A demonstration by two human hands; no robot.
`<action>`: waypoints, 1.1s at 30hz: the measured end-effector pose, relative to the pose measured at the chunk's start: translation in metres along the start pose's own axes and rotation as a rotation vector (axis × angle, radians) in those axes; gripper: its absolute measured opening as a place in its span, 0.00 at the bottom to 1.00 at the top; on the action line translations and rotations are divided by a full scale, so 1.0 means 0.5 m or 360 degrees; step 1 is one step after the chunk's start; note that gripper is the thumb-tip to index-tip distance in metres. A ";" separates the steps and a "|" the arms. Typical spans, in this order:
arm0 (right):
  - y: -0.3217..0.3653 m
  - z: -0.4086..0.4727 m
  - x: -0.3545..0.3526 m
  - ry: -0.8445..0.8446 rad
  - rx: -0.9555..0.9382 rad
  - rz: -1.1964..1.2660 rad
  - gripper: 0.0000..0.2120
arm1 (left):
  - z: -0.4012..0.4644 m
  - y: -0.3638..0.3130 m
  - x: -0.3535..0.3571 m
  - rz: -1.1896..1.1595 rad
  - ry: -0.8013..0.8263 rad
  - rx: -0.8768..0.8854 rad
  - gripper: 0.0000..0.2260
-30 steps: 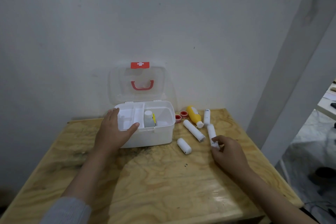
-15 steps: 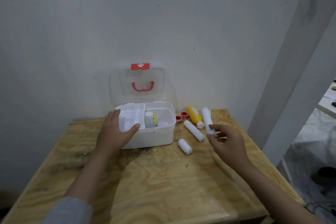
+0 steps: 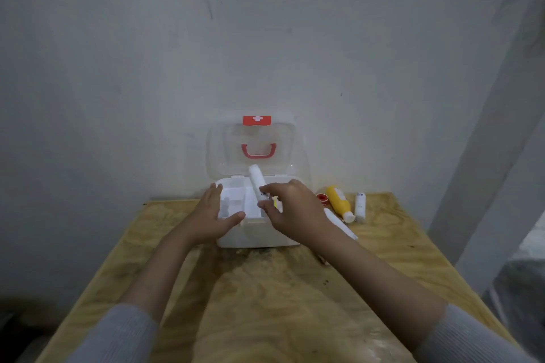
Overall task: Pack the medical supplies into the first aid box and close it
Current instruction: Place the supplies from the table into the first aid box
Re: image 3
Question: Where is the grey slanted beam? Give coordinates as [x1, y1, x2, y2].
[427, 0, 545, 297]

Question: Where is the person's right forearm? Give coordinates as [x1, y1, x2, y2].
[313, 229, 538, 363]

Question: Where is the person's left hand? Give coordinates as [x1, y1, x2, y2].
[182, 183, 246, 247]

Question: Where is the yellow bottle with white cap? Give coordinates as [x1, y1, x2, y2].
[326, 185, 356, 224]

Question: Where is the person's right hand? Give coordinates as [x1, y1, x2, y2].
[257, 179, 338, 247]

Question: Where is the white first aid box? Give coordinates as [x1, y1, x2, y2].
[207, 115, 312, 249]

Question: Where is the person's left forearm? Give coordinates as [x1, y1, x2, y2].
[66, 229, 202, 363]

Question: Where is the white ointment tube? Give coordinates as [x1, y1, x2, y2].
[249, 164, 271, 202]

